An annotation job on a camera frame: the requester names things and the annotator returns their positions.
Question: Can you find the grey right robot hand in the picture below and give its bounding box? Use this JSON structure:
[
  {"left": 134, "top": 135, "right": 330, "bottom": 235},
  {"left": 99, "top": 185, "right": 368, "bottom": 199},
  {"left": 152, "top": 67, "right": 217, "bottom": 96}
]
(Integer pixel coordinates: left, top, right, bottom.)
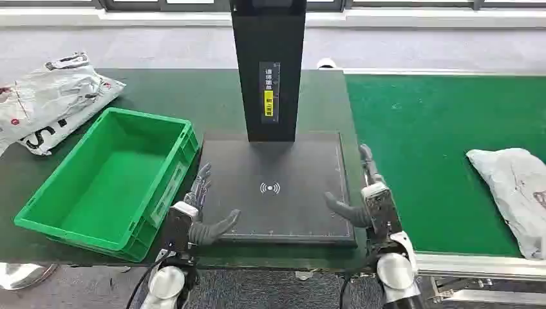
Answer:
[{"left": 323, "top": 144, "right": 385, "bottom": 228}]

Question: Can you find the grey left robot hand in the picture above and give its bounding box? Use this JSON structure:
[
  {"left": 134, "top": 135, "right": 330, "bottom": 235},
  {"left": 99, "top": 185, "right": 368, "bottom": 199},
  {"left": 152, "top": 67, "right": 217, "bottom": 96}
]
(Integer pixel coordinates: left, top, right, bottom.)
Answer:
[{"left": 183, "top": 162, "right": 242, "bottom": 247}]

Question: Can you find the grey plastic parcel bag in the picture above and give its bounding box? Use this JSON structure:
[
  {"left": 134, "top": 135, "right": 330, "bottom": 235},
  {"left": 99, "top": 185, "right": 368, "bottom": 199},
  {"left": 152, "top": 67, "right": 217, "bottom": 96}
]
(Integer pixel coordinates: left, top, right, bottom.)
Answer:
[{"left": 466, "top": 147, "right": 546, "bottom": 261}]

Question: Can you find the green conveyor belt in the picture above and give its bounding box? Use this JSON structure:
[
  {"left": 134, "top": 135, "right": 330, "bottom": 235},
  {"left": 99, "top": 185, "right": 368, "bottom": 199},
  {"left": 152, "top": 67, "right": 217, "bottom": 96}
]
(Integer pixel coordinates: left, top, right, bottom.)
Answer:
[{"left": 344, "top": 73, "right": 546, "bottom": 258}]

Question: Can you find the green plastic crate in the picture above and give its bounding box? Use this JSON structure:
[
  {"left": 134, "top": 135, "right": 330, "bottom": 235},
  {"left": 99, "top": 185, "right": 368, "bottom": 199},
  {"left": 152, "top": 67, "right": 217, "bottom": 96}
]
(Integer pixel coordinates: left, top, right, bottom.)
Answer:
[{"left": 14, "top": 107, "right": 200, "bottom": 263}]

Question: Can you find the yellow and black column label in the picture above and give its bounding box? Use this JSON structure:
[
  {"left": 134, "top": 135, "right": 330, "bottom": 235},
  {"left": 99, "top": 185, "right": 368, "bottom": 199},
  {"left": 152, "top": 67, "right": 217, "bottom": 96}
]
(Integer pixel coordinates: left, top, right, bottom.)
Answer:
[{"left": 259, "top": 61, "right": 281, "bottom": 124}]

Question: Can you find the black scanner column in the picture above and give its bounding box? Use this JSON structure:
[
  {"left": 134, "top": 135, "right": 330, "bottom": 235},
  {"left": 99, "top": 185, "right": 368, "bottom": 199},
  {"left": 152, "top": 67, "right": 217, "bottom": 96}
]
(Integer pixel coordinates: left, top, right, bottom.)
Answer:
[{"left": 229, "top": 0, "right": 308, "bottom": 143}]

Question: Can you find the white parcel bag black print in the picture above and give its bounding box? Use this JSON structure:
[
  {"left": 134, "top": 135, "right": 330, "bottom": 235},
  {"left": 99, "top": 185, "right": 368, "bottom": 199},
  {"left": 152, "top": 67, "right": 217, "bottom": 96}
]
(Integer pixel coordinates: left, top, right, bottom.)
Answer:
[{"left": 0, "top": 51, "right": 127, "bottom": 157}]

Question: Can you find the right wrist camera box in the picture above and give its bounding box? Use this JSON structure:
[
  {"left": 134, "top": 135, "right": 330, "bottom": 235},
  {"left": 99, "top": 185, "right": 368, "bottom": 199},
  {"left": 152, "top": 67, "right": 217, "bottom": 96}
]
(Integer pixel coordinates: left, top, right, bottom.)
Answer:
[{"left": 361, "top": 182, "right": 402, "bottom": 242}]

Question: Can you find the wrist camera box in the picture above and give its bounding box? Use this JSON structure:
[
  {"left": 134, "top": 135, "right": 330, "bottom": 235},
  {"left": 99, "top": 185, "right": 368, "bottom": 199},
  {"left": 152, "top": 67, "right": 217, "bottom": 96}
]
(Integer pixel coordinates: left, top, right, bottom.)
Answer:
[
  {"left": 163, "top": 201, "right": 200, "bottom": 253},
  {"left": 361, "top": 182, "right": 402, "bottom": 242}
]

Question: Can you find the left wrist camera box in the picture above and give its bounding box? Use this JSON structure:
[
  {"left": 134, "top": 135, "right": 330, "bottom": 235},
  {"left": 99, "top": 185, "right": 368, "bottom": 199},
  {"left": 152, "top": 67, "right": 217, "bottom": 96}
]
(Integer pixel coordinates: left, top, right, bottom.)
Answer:
[{"left": 163, "top": 201, "right": 200, "bottom": 253}]

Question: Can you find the black scanner base plate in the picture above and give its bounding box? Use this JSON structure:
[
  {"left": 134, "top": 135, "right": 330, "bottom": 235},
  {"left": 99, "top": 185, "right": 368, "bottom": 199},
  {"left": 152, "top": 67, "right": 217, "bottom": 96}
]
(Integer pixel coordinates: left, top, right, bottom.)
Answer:
[{"left": 196, "top": 131, "right": 358, "bottom": 248}]

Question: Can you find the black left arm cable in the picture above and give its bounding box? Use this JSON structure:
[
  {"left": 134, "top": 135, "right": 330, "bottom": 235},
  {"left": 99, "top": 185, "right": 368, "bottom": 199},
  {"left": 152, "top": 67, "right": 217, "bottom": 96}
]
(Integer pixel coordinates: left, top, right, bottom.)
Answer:
[{"left": 124, "top": 245, "right": 176, "bottom": 309}]

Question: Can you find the aluminium conveyor frame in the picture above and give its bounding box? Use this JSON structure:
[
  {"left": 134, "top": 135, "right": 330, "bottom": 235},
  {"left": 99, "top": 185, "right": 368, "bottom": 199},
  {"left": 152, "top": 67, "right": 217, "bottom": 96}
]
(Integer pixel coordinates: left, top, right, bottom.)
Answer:
[{"left": 341, "top": 67, "right": 546, "bottom": 306}]

